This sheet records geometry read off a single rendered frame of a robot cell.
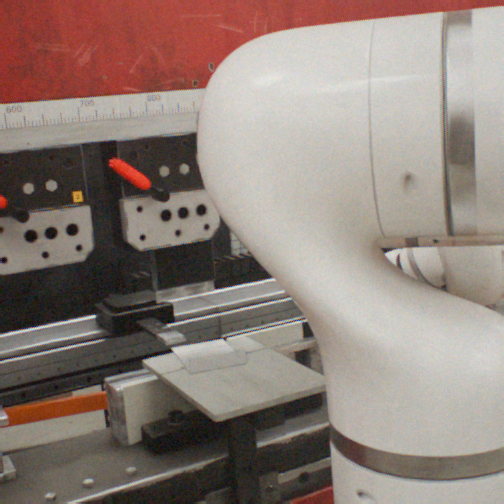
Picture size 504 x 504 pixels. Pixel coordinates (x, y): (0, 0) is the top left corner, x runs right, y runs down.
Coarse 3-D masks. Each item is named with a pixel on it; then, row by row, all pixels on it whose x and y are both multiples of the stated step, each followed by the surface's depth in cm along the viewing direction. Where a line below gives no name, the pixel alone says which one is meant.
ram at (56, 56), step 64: (0, 0) 102; (64, 0) 106; (128, 0) 110; (192, 0) 114; (256, 0) 119; (320, 0) 124; (384, 0) 130; (448, 0) 136; (0, 64) 103; (64, 64) 107; (128, 64) 111; (192, 64) 116; (64, 128) 108; (128, 128) 112; (192, 128) 117
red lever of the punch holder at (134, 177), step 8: (112, 160) 110; (120, 160) 109; (112, 168) 109; (120, 168) 108; (128, 168) 109; (128, 176) 109; (136, 176) 110; (144, 176) 111; (136, 184) 110; (144, 184) 110; (152, 192) 112; (160, 192) 111; (168, 192) 112; (160, 200) 112; (168, 200) 112
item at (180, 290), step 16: (208, 240) 124; (160, 256) 121; (176, 256) 122; (192, 256) 123; (208, 256) 125; (160, 272) 121; (176, 272) 122; (192, 272) 124; (208, 272) 125; (160, 288) 121; (176, 288) 124; (192, 288) 125; (208, 288) 126
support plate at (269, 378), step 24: (144, 360) 121; (168, 360) 120; (264, 360) 116; (288, 360) 116; (168, 384) 112; (192, 384) 109; (216, 384) 108; (240, 384) 108; (264, 384) 107; (288, 384) 106; (312, 384) 105; (216, 408) 100; (240, 408) 100
